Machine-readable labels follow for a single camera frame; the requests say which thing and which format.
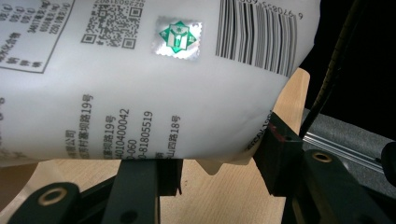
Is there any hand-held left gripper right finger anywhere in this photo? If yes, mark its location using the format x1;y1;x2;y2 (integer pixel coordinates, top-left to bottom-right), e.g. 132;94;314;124
252;111;304;198

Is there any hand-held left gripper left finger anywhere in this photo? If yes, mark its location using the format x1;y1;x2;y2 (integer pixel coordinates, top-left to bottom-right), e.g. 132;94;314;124
118;158;184;198

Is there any white printed plastic bag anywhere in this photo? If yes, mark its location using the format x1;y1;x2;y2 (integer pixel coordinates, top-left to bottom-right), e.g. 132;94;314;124
0;0;321;175

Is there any aluminium floor rail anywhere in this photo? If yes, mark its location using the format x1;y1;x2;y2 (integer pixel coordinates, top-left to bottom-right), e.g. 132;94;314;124
303;130;387;175

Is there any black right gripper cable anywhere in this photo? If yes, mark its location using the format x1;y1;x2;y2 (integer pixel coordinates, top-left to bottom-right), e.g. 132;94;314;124
298;0;367;139

